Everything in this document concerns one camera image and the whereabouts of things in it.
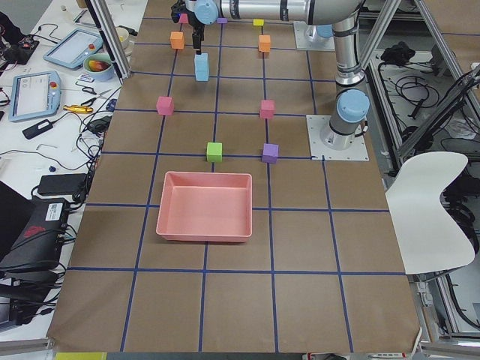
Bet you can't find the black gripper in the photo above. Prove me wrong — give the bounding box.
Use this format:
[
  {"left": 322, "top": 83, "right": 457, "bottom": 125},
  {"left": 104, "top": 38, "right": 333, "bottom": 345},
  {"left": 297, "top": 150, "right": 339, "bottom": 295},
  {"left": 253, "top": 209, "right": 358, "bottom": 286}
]
[{"left": 192, "top": 22, "right": 205, "bottom": 52}]

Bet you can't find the light blue foam block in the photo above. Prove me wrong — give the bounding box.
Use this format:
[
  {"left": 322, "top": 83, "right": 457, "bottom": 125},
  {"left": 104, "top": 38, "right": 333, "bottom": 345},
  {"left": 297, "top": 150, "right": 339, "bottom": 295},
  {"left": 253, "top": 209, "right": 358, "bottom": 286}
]
[{"left": 194, "top": 52, "right": 209, "bottom": 72}]

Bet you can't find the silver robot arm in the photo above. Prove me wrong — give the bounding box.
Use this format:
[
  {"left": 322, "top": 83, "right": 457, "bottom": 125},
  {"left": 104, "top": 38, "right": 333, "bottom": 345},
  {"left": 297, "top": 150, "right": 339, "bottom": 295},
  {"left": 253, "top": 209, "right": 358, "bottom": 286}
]
[
  {"left": 328, "top": 89, "right": 371, "bottom": 150},
  {"left": 171, "top": 0, "right": 365, "bottom": 88}
]

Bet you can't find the orange foam block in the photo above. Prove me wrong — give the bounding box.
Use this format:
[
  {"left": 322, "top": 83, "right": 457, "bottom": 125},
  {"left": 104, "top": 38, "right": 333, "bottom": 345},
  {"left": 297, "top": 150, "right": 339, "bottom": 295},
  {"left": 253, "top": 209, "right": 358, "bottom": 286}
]
[
  {"left": 169, "top": 31, "right": 185, "bottom": 50},
  {"left": 258, "top": 34, "right": 272, "bottom": 53}
]

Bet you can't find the pink foam block right side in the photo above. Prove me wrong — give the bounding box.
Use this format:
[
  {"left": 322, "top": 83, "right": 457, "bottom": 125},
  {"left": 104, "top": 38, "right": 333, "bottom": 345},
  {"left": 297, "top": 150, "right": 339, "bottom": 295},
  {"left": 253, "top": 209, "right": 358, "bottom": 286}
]
[{"left": 179, "top": 13, "right": 188, "bottom": 24}]

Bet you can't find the pink foam block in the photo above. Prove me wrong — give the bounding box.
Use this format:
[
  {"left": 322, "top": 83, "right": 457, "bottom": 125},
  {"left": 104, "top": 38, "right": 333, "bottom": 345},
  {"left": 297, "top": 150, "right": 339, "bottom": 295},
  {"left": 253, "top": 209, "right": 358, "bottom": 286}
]
[
  {"left": 259, "top": 100, "right": 276, "bottom": 119},
  {"left": 179, "top": 13, "right": 188, "bottom": 24},
  {"left": 156, "top": 96, "right": 174, "bottom": 116}
]

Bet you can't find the bowl with yellow lemon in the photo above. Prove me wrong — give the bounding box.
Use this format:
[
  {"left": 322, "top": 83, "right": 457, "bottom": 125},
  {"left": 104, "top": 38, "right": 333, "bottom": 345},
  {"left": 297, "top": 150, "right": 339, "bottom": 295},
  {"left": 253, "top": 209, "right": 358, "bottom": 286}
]
[{"left": 115, "top": 26, "right": 130, "bottom": 50}]

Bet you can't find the pink foam block far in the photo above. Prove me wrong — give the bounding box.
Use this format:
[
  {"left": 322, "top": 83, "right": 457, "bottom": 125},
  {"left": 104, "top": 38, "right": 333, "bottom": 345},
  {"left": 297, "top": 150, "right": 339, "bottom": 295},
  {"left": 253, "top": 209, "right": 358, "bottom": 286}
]
[{"left": 156, "top": 96, "right": 174, "bottom": 116}]

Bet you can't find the pink foam block near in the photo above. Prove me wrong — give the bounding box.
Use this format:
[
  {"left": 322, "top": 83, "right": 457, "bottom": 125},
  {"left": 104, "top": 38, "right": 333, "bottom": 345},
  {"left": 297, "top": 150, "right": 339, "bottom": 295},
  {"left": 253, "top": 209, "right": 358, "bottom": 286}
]
[{"left": 259, "top": 100, "right": 276, "bottom": 119}]

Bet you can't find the bowl with red fruit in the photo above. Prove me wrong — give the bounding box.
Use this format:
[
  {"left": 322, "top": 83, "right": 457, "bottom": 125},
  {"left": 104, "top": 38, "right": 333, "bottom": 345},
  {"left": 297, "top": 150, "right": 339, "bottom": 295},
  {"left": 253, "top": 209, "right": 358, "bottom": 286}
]
[{"left": 83, "top": 53, "right": 115, "bottom": 82}]

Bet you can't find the green foam block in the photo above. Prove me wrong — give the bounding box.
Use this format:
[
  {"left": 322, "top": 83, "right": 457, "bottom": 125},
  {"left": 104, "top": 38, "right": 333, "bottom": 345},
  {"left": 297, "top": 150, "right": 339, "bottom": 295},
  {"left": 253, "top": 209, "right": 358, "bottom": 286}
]
[{"left": 206, "top": 142, "right": 223, "bottom": 163}]

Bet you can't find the teach pendant tablet far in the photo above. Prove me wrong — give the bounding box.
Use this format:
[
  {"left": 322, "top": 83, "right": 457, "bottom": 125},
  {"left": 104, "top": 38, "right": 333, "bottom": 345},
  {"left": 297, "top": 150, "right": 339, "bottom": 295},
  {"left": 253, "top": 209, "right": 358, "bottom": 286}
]
[{"left": 43, "top": 28, "right": 104, "bottom": 69}]

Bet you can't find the teach pendant tablet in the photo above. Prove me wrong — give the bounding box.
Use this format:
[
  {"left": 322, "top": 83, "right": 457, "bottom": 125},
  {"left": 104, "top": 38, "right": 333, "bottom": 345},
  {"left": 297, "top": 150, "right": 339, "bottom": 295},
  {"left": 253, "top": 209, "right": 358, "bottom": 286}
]
[
  {"left": 43, "top": 28, "right": 104, "bottom": 69},
  {"left": 8, "top": 70, "right": 61, "bottom": 122}
]

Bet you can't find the pink plastic tray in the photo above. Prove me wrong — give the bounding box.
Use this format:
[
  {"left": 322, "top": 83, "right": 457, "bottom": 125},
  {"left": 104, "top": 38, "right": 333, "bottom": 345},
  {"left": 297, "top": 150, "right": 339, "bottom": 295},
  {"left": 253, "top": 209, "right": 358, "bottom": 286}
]
[{"left": 156, "top": 171, "right": 253, "bottom": 243}]

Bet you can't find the teach pendant tablet near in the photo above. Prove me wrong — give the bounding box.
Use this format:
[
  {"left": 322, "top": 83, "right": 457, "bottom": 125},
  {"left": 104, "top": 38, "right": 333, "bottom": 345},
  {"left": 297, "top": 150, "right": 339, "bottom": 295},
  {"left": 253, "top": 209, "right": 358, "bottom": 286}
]
[{"left": 8, "top": 70, "right": 61, "bottom": 122}]

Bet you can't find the black power adapter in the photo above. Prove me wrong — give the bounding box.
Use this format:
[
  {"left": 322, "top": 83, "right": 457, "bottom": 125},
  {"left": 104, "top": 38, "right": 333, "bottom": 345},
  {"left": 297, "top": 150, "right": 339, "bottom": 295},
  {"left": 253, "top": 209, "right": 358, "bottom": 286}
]
[{"left": 37, "top": 173, "right": 86, "bottom": 196}]

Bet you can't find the black electronics box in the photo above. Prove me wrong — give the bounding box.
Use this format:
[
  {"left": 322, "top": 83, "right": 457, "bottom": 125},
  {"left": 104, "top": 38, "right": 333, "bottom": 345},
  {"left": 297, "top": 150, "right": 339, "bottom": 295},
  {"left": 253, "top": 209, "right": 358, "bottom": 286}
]
[{"left": 1, "top": 198, "right": 70, "bottom": 273}]

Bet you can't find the white chair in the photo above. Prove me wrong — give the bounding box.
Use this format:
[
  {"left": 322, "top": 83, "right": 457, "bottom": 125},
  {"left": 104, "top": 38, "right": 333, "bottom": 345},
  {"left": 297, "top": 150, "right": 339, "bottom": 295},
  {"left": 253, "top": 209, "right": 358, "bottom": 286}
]
[{"left": 385, "top": 151, "right": 475, "bottom": 275}]

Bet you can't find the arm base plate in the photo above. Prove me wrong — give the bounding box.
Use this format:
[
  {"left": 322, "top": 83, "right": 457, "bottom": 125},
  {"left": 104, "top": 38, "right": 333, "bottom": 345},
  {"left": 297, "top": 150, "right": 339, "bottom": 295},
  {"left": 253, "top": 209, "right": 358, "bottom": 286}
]
[
  {"left": 293, "top": 21, "right": 335, "bottom": 52},
  {"left": 306, "top": 115, "right": 369, "bottom": 161}
]

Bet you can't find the orange handled tool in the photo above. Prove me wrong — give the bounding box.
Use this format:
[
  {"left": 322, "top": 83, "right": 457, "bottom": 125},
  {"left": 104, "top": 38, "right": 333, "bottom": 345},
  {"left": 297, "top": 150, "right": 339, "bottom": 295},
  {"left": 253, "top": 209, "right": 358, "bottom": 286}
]
[{"left": 63, "top": 105, "right": 94, "bottom": 114}]

